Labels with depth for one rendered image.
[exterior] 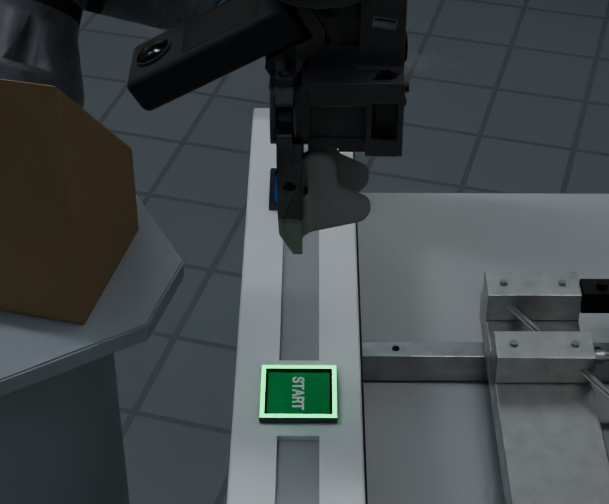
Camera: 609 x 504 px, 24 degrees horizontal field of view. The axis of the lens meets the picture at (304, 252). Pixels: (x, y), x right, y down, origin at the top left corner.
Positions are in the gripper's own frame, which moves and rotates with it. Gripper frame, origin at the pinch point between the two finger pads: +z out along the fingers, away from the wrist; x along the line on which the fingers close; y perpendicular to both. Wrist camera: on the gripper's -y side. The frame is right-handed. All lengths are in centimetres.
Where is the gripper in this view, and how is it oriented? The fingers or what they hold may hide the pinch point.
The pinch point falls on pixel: (286, 235)
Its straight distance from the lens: 97.1
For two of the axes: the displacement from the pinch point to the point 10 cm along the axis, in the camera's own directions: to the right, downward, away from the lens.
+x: 0.1, -6.1, 8.0
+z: 0.0, 8.0, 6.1
